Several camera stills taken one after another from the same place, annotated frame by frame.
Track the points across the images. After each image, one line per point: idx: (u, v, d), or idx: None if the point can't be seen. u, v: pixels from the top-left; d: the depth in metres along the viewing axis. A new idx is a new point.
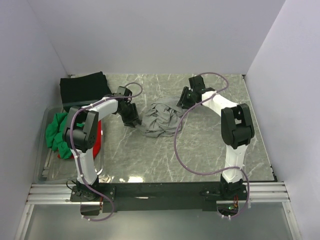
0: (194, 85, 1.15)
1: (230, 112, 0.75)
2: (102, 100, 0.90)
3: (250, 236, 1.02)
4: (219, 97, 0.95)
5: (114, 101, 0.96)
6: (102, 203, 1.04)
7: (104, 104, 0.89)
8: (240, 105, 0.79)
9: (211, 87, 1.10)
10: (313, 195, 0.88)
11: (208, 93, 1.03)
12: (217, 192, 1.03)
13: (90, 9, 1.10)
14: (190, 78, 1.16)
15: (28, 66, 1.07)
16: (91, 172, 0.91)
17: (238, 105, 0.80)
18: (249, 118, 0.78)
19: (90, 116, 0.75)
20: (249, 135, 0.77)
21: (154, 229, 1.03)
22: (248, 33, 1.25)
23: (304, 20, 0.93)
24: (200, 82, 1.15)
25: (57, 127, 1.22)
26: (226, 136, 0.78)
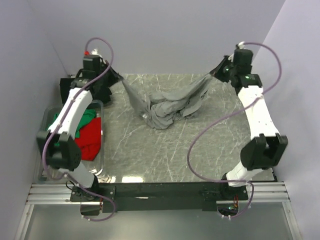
0: (238, 64, 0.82)
1: (264, 145, 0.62)
2: (70, 104, 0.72)
3: (249, 236, 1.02)
4: (262, 104, 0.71)
5: (86, 93, 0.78)
6: (102, 203, 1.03)
7: (73, 110, 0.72)
8: (281, 137, 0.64)
9: (258, 76, 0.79)
10: (313, 195, 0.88)
11: (249, 90, 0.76)
12: (217, 192, 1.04)
13: (90, 9, 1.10)
14: (236, 51, 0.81)
15: (28, 66, 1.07)
16: (84, 178, 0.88)
17: (278, 135, 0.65)
18: (281, 152, 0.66)
19: (62, 142, 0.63)
20: (270, 165, 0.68)
21: (154, 229, 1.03)
22: (248, 33, 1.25)
23: (304, 20, 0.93)
24: (247, 62, 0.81)
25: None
26: (245, 156, 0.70)
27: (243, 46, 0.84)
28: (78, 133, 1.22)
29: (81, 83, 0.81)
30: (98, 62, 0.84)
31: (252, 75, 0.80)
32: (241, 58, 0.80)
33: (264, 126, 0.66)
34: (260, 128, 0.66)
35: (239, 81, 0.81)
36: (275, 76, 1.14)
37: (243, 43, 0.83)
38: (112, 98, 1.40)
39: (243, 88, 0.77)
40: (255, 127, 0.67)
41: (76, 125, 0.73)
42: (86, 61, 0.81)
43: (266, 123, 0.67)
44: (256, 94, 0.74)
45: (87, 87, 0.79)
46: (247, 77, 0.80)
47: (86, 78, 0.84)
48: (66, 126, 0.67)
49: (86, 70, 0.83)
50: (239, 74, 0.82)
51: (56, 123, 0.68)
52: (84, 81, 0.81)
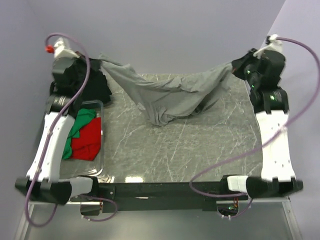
0: (264, 76, 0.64)
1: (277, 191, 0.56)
2: (47, 140, 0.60)
3: (249, 235, 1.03)
4: (283, 139, 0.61)
5: (64, 119, 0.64)
6: (102, 203, 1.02)
7: (52, 145, 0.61)
8: (296, 183, 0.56)
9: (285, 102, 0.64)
10: (313, 195, 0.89)
11: (272, 117, 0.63)
12: (218, 192, 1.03)
13: (90, 10, 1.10)
14: (266, 59, 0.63)
15: (28, 66, 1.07)
16: (82, 187, 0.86)
17: (294, 179, 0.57)
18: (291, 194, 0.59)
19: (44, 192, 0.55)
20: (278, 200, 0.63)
21: (155, 228, 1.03)
22: (247, 33, 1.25)
23: (303, 20, 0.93)
24: (275, 75, 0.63)
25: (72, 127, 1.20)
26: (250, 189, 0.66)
27: (275, 41, 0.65)
28: (78, 133, 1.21)
29: (56, 103, 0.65)
30: (73, 69, 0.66)
31: (278, 94, 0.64)
32: (269, 70, 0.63)
33: (281, 168, 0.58)
34: (275, 169, 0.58)
35: (261, 99, 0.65)
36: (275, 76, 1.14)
37: (276, 37, 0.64)
38: (112, 98, 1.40)
39: (263, 113, 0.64)
40: (269, 166, 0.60)
41: (59, 161, 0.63)
42: (56, 75, 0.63)
43: (282, 164, 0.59)
44: (278, 124, 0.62)
45: (64, 111, 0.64)
46: (272, 97, 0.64)
47: (62, 94, 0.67)
48: (46, 169, 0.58)
49: (59, 84, 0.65)
50: (262, 89, 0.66)
51: (34, 167, 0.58)
52: (60, 99, 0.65)
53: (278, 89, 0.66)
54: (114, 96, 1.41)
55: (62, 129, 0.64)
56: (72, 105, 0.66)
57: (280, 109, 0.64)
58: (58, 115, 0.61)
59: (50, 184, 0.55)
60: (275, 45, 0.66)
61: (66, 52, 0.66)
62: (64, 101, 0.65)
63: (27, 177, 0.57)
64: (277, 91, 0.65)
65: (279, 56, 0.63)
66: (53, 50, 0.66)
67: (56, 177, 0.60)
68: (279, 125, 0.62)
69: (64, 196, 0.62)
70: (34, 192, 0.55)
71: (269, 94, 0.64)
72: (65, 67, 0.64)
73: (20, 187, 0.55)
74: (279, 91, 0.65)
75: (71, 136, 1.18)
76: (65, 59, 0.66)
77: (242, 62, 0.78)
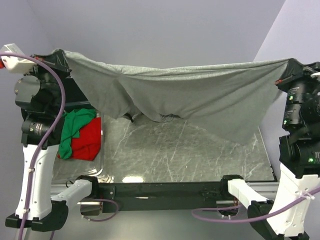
0: (305, 130, 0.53)
1: None
2: (29, 181, 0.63)
3: (250, 235, 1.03)
4: (302, 204, 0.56)
5: (45, 151, 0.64)
6: (102, 203, 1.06)
7: (35, 184, 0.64)
8: (303, 238, 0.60)
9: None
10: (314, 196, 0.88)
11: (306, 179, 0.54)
12: (217, 192, 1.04)
13: (90, 9, 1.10)
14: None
15: None
16: (82, 192, 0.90)
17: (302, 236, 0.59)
18: None
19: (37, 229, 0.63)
20: None
21: (155, 228, 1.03)
22: (248, 33, 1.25)
23: (304, 18, 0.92)
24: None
25: (71, 128, 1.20)
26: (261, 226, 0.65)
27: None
28: (78, 133, 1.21)
29: (33, 133, 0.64)
30: (43, 94, 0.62)
31: (318, 155, 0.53)
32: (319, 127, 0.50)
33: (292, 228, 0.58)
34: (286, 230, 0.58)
35: (296, 155, 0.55)
36: None
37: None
38: None
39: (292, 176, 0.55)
40: (281, 224, 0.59)
41: (48, 190, 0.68)
42: (24, 104, 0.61)
43: (295, 225, 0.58)
44: (305, 189, 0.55)
45: (43, 143, 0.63)
46: (310, 159, 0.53)
47: (38, 120, 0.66)
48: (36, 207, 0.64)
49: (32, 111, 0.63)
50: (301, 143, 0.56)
51: (21, 206, 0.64)
52: (36, 127, 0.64)
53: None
54: None
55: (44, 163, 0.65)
56: (51, 133, 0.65)
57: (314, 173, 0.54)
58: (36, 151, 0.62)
59: (39, 224, 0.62)
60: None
61: (20, 64, 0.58)
62: (41, 129, 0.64)
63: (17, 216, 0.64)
64: (318, 149, 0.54)
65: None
66: (4, 64, 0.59)
67: (46, 210, 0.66)
68: (304, 189, 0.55)
69: (57, 221, 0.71)
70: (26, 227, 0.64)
71: (307, 153, 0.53)
72: (31, 96, 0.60)
73: (11, 225, 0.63)
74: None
75: (71, 136, 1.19)
76: (32, 85, 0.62)
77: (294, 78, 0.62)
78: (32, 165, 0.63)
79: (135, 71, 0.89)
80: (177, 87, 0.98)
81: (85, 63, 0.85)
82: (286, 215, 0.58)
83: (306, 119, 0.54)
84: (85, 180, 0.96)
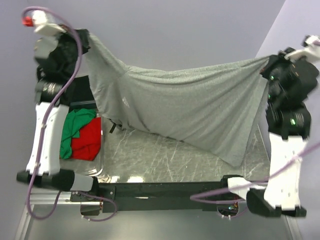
0: (284, 96, 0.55)
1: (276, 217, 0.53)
2: (41, 134, 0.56)
3: (250, 235, 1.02)
4: (293, 170, 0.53)
5: (57, 109, 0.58)
6: (102, 203, 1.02)
7: (47, 136, 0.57)
8: (300, 211, 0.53)
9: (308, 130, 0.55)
10: (313, 196, 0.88)
11: (293, 142, 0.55)
12: (217, 192, 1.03)
13: None
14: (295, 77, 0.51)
15: (27, 66, 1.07)
16: (84, 184, 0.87)
17: (298, 208, 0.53)
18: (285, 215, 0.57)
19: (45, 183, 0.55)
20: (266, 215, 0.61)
21: (155, 229, 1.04)
22: (246, 34, 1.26)
23: (303, 18, 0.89)
24: (301, 96, 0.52)
25: (71, 128, 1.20)
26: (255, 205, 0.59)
27: (314, 46, 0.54)
28: (78, 133, 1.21)
29: (46, 93, 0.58)
30: (60, 53, 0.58)
31: (300, 117, 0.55)
32: (293, 88, 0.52)
33: (286, 198, 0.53)
34: (279, 199, 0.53)
35: (279, 121, 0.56)
36: None
37: (314, 41, 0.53)
38: None
39: (278, 139, 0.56)
40: (274, 194, 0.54)
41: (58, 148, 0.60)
42: (40, 60, 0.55)
43: (289, 193, 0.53)
44: (294, 152, 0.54)
45: (56, 100, 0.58)
46: (292, 120, 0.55)
47: (52, 79, 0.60)
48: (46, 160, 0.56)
49: (45, 69, 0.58)
50: (282, 107, 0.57)
51: (32, 161, 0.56)
52: (50, 87, 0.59)
53: (303, 108, 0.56)
54: None
55: (56, 121, 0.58)
56: (61, 93, 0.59)
57: (299, 136, 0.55)
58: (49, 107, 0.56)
59: (49, 179, 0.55)
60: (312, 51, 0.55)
61: (48, 26, 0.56)
62: (54, 88, 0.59)
63: (27, 172, 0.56)
64: (299, 112, 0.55)
65: (310, 70, 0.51)
66: (33, 23, 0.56)
67: (56, 168, 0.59)
68: (293, 153, 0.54)
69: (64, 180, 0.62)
70: (35, 184, 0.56)
71: (289, 116, 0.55)
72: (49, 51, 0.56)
73: (23, 181, 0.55)
74: (301, 111, 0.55)
75: (71, 136, 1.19)
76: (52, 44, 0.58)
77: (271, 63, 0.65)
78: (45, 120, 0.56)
79: (139, 70, 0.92)
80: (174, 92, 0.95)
81: (103, 55, 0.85)
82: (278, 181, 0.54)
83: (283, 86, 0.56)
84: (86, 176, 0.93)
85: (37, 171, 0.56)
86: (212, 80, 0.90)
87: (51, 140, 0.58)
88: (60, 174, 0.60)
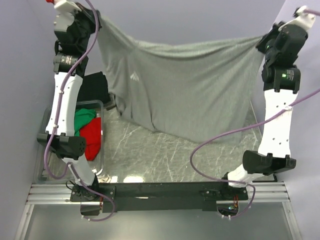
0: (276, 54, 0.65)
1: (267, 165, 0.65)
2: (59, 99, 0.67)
3: (250, 235, 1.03)
4: (283, 119, 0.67)
5: (73, 78, 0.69)
6: (102, 203, 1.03)
7: (65, 102, 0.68)
8: (289, 161, 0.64)
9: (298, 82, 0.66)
10: (314, 196, 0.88)
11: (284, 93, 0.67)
12: (217, 192, 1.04)
13: None
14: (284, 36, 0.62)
15: (28, 66, 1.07)
16: (87, 174, 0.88)
17: (288, 158, 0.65)
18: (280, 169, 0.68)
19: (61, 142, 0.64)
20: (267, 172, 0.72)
21: (155, 229, 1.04)
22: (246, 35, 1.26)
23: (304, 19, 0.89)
24: (291, 52, 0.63)
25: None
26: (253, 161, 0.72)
27: (304, 15, 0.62)
28: (78, 133, 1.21)
29: (65, 63, 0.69)
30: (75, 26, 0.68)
31: (291, 72, 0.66)
32: (286, 46, 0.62)
33: (278, 146, 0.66)
34: (272, 146, 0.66)
35: (272, 75, 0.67)
36: None
37: (304, 10, 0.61)
38: (112, 98, 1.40)
39: (272, 91, 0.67)
40: (268, 142, 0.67)
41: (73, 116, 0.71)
42: (59, 33, 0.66)
43: (280, 142, 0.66)
44: (285, 103, 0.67)
45: (73, 70, 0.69)
46: (283, 74, 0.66)
47: (68, 52, 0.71)
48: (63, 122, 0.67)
49: (63, 42, 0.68)
50: (275, 65, 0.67)
51: (51, 123, 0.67)
52: (67, 58, 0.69)
53: (292, 67, 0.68)
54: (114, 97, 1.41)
55: (72, 89, 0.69)
56: (79, 64, 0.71)
57: (289, 89, 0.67)
58: (67, 76, 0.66)
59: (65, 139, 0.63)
60: (303, 20, 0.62)
61: (66, 4, 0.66)
62: (71, 60, 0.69)
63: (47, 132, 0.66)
64: (289, 69, 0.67)
65: (299, 31, 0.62)
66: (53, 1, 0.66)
67: (71, 131, 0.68)
68: (285, 104, 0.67)
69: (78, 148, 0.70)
70: (53, 145, 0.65)
71: (281, 71, 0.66)
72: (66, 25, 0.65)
73: (42, 141, 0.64)
74: (292, 69, 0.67)
75: None
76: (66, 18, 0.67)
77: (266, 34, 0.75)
78: (62, 87, 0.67)
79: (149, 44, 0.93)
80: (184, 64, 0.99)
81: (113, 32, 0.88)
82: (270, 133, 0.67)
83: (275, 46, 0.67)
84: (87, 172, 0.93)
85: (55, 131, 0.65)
86: (210, 56, 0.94)
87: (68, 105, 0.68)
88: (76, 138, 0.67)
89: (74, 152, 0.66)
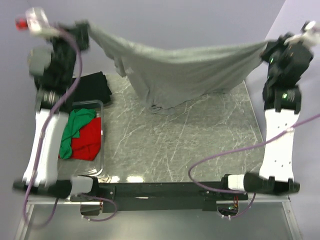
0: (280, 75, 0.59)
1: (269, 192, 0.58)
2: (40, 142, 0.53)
3: (249, 235, 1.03)
4: (286, 141, 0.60)
5: (56, 118, 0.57)
6: (102, 203, 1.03)
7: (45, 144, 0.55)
8: (293, 185, 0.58)
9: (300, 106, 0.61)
10: (314, 197, 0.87)
11: (284, 114, 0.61)
12: (217, 192, 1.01)
13: (89, 11, 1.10)
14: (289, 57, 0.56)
15: (28, 67, 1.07)
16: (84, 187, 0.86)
17: (291, 182, 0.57)
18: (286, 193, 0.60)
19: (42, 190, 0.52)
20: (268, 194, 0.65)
21: (155, 229, 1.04)
22: (246, 34, 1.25)
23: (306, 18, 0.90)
24: (294, 75, 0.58)
25: (71, 129, 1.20)
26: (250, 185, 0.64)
27: (311, 32, 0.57)
28: (78, 133, 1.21)
29: (47, 102, 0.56)
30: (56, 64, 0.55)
31: (292, 94, 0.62)
32: (288, 68, 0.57)
33: (280, 169, 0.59)
34: (273, 169, 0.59)
35: (272, 96, 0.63)
36: None
37: (312, 27, 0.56)
38: (112, 98, 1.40)
39: (273, 111, 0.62)
40: (269, 165, 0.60)
41: (55, 159, 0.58)
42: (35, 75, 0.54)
43: (282, 165, 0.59)
44: (286, 124, 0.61)
45: (57, 109, 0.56)
46: (284, 95, 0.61)
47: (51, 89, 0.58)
48: (43, 168, 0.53)
49: (43, 82, 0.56)
50: (276, 86, 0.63)
51: (28, 169, 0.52)
52: (50, 96, 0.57)
53: (294, 88, 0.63)
54: (114, 97, 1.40)
55: (56, 130, 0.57)
56: (64, 102, 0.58)
57: (291, 109, 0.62)
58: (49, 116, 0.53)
59: None
60: (310, 37, 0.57)
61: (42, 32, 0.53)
62: (54, 99, 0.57)
63: (24, 180, 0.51)
64: (290, 91, 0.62)
65: (304, 53, 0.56)
66: (27, 25, 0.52)
67: (52, 178, 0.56)
68: (286, 125, 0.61)
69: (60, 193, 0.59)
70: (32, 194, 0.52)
71: (282, 93, 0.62)
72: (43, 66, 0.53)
73: (18, 189, 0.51)
74: (293, 90, 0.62)
75: (71, 136, 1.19)
76: (46, 53, 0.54)
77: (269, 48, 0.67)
78: (44, 128, 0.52)
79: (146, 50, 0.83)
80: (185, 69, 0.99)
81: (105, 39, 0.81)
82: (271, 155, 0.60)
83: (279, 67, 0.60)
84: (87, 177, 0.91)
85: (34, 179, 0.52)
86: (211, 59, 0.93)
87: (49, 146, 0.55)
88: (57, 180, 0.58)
89: (57, 196, 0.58)
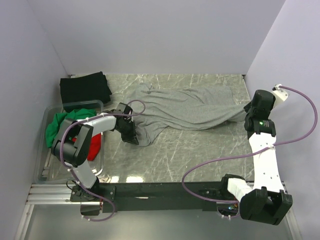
0: (254, 108, 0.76)
1: (266, 200, 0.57)
2: (99, 116, 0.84)
3: (249, 235, 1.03)
4: (270, 157, 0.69)
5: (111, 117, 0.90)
6: (102, 204, 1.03)
7: (101, 119, 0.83)
8: (285, 196, 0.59)
9: (274, 130, 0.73)
10: (315, 198, 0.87)
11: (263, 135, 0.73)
12: (218, 193, 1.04)
13: (89, 12, 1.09)
14: (255, 95, 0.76)
15: (28, 67, 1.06)
16: (87, 177, 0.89)
17: (283, 193, 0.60)
18: (282, 213, 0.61)
19: (84, 130, 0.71)
20: (263, 217, 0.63)
21: (154, 229, 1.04)
22: (247, 34, 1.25)
23: (307, 17, 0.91)
24: (264, 108, 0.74)
25: (57, 127, 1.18)
26: (243, 204, 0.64)
27: (280, 90, 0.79)
28: None
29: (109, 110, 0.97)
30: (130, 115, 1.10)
31: (267, 122, 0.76)
32: (259, 103, 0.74)
33: (270, 181, 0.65)
34: (264, 180, 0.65)
35: (251, 125, 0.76)
36: (275, 79, 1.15)
37: (280, 86, 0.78)
38: (112, 98, 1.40)
39: (254, 134, 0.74)
40: (259, 177, 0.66)
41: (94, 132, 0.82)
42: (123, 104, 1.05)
43: (271, 177, 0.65)
44: (266, 143, 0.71)
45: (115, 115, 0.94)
46: (261, 122, 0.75)
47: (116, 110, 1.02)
48: (91, 125, 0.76)
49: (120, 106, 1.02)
50: (254, 118, 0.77)
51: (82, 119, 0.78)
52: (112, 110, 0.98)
53: (268, 119, 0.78)
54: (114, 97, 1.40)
55: (107, 122, 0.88)
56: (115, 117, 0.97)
57: (268, 133, 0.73)
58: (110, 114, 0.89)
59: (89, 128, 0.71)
60: (279, 93, 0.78)
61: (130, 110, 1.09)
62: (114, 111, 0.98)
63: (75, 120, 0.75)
64: (265, 121, 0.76)
65: (268, 92, 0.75)
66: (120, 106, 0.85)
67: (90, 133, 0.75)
68: (266, 143, 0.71)
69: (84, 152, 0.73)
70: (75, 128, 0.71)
71: (258, 122, 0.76)
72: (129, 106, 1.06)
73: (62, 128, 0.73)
74: (269, 120, 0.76)
75: None
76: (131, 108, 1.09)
77: (248, 103, 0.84)
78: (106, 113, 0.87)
79: (154, 127, 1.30)
80: (177, 124, 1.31)
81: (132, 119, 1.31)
82: (262, 169, 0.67)
83: (252, 105, 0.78)
84: (92, 176, 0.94)
85: (84, 122, 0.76)
86: (198, 122, 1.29)
87: (102, 122, 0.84)
88: (86, 142, 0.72)
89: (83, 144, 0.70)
